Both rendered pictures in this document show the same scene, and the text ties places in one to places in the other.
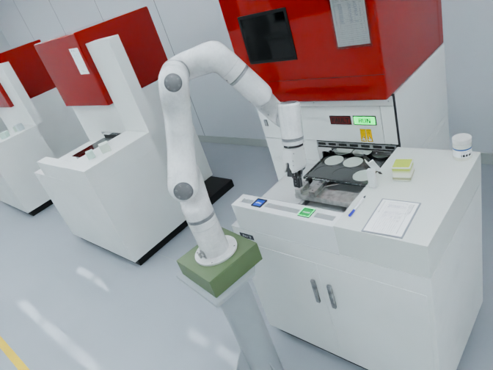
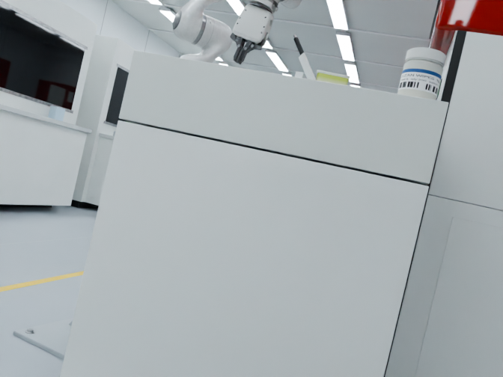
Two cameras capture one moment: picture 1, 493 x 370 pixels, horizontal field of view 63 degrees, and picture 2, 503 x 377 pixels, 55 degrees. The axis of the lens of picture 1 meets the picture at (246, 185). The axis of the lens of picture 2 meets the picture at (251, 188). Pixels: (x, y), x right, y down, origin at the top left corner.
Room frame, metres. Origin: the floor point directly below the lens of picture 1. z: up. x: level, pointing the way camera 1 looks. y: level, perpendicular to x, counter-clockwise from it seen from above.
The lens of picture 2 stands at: (0.66, -1.50, 0.76)
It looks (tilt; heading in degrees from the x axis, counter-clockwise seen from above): 1 degrees down; 57
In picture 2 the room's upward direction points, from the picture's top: 13 degrees clockwise
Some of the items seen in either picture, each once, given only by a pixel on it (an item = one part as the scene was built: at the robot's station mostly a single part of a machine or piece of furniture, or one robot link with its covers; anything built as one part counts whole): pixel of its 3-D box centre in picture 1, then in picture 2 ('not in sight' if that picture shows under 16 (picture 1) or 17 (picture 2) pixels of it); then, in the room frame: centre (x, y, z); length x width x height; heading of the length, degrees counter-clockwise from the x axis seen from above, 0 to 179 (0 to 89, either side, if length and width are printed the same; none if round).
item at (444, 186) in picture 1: (411, 202); (286, 126); (1.30, -0.61, 0.89); 0.62 x 0.35 x 0.14; 131
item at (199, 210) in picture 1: (189, 188); (205, 48); (1.44, 0.22, 1.21); 0.19 x 0.12 x 0.24; 179
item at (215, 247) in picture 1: (208, 233); not in sight; (1.41, 0.22, 1.00); 0.19 x 0.19 x 0.18
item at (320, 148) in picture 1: (355, 156); not in sight; (1.80, -0.58, 0.89); 0.44 x 0.02 x 0.10; 41
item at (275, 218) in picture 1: (286, 221); not in sight; (1.47, -0.12, 0.89); 0.55 x 0.09 x 0.14; 41
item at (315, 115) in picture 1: (322, 132); (427, 137); (1.95, -0.48, 1.02); 0.81 x 0.03 x 0.40; 41
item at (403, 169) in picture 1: (403, 169); (329, 90); (1.38, -0.63, 1.00); 0.07 x 0.07 x 0.07; 50
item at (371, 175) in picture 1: (373, 171); (305, 81); (1.40, -0.51, 1.03); 0.06 x 0.04 x 0.13; 131
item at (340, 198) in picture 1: (331, 197); not in sight; (1.57, -0.36, 0.87); 0.36 x 0.08 x 0.03; 41
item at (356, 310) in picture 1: (359, 271); (266, 308); (1.53, -0.40, 0.41); 0.96 x 0.64 x 0.82; 41
